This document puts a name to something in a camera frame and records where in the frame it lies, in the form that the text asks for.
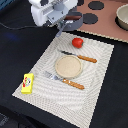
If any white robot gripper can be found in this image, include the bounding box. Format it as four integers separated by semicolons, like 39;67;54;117
28;0;78;26

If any red toy tomato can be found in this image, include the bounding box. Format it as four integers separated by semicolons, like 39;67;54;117
72;38;83;48

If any yellow butter box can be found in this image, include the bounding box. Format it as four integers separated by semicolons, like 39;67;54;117
21;73;34;94

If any brown toy sausage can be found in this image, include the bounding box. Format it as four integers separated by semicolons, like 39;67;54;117
65;16;82;20

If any small grey saucepan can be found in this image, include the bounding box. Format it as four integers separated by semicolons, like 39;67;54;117
56;12;83;37

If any black stove burner disc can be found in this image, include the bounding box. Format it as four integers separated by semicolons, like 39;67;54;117
83;13;98;24

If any black rear burner disc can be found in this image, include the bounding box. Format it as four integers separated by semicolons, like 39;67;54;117
88;1;104;10

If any round wooden plate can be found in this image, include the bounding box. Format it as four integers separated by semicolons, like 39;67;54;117
55;55;83;79

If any beige woven placemat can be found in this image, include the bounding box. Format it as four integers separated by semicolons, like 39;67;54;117
12;31;115;128

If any cream bowl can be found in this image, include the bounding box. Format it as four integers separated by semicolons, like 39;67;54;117
116;4;128;31

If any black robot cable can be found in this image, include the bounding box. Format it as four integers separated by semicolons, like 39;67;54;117
0;21;36;31

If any fork with wooden handle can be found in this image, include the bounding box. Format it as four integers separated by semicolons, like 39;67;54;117
44;71;84;90

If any knife with wooden handle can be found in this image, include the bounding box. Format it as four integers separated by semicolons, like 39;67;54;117
58;50;97;63

